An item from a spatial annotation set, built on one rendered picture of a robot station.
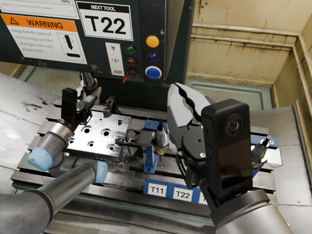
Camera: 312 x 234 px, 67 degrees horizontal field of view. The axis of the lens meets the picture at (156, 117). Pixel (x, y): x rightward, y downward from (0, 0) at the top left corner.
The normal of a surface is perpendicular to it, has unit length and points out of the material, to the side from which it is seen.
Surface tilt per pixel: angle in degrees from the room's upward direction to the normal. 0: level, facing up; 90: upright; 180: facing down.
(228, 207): 38
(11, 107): 24
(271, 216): 19
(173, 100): 0
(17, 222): 52
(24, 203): 48
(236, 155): 58
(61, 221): 7
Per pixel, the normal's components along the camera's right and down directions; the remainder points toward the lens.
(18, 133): 0.39, -0.51
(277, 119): -0.41, -0.61
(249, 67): -0.18, 0.78
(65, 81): -0.01, -0.61
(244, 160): 0.33, 0.29
